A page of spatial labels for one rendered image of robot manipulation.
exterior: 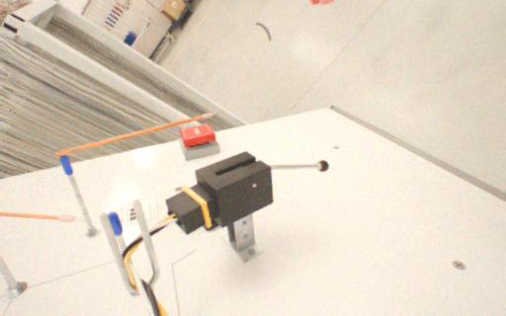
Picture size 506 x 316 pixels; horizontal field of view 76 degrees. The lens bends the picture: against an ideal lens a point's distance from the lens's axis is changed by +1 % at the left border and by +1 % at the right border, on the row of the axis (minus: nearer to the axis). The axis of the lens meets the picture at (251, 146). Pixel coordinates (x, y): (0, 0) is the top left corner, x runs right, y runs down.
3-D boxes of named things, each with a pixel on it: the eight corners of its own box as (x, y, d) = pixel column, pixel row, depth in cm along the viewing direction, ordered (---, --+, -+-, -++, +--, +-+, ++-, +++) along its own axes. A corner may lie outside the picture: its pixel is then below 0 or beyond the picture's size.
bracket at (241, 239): (265, 252, 31) (261, 210, 29) (244, 264, 30) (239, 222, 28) (239, 227, 35) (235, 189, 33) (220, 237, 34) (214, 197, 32)
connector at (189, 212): (232, 207, 28) (228, 190, 27) (184, 237, 26) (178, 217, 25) (213, 194, 30) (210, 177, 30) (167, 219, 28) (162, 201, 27)
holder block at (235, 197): (274, 202, 30) (272, 166, 28) (221, 228, 28) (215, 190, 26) (249, 184, 33) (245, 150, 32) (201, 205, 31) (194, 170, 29)
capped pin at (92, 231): (103, 230, 36) (71, 146, 32) (90, 239, 35) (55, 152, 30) (95, 226, 37) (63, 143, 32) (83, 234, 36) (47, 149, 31)
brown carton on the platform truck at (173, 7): (181, 6, 727) (168, -4, 709) (187, 4, 679) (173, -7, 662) (172, 21, 728) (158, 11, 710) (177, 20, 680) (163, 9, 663)
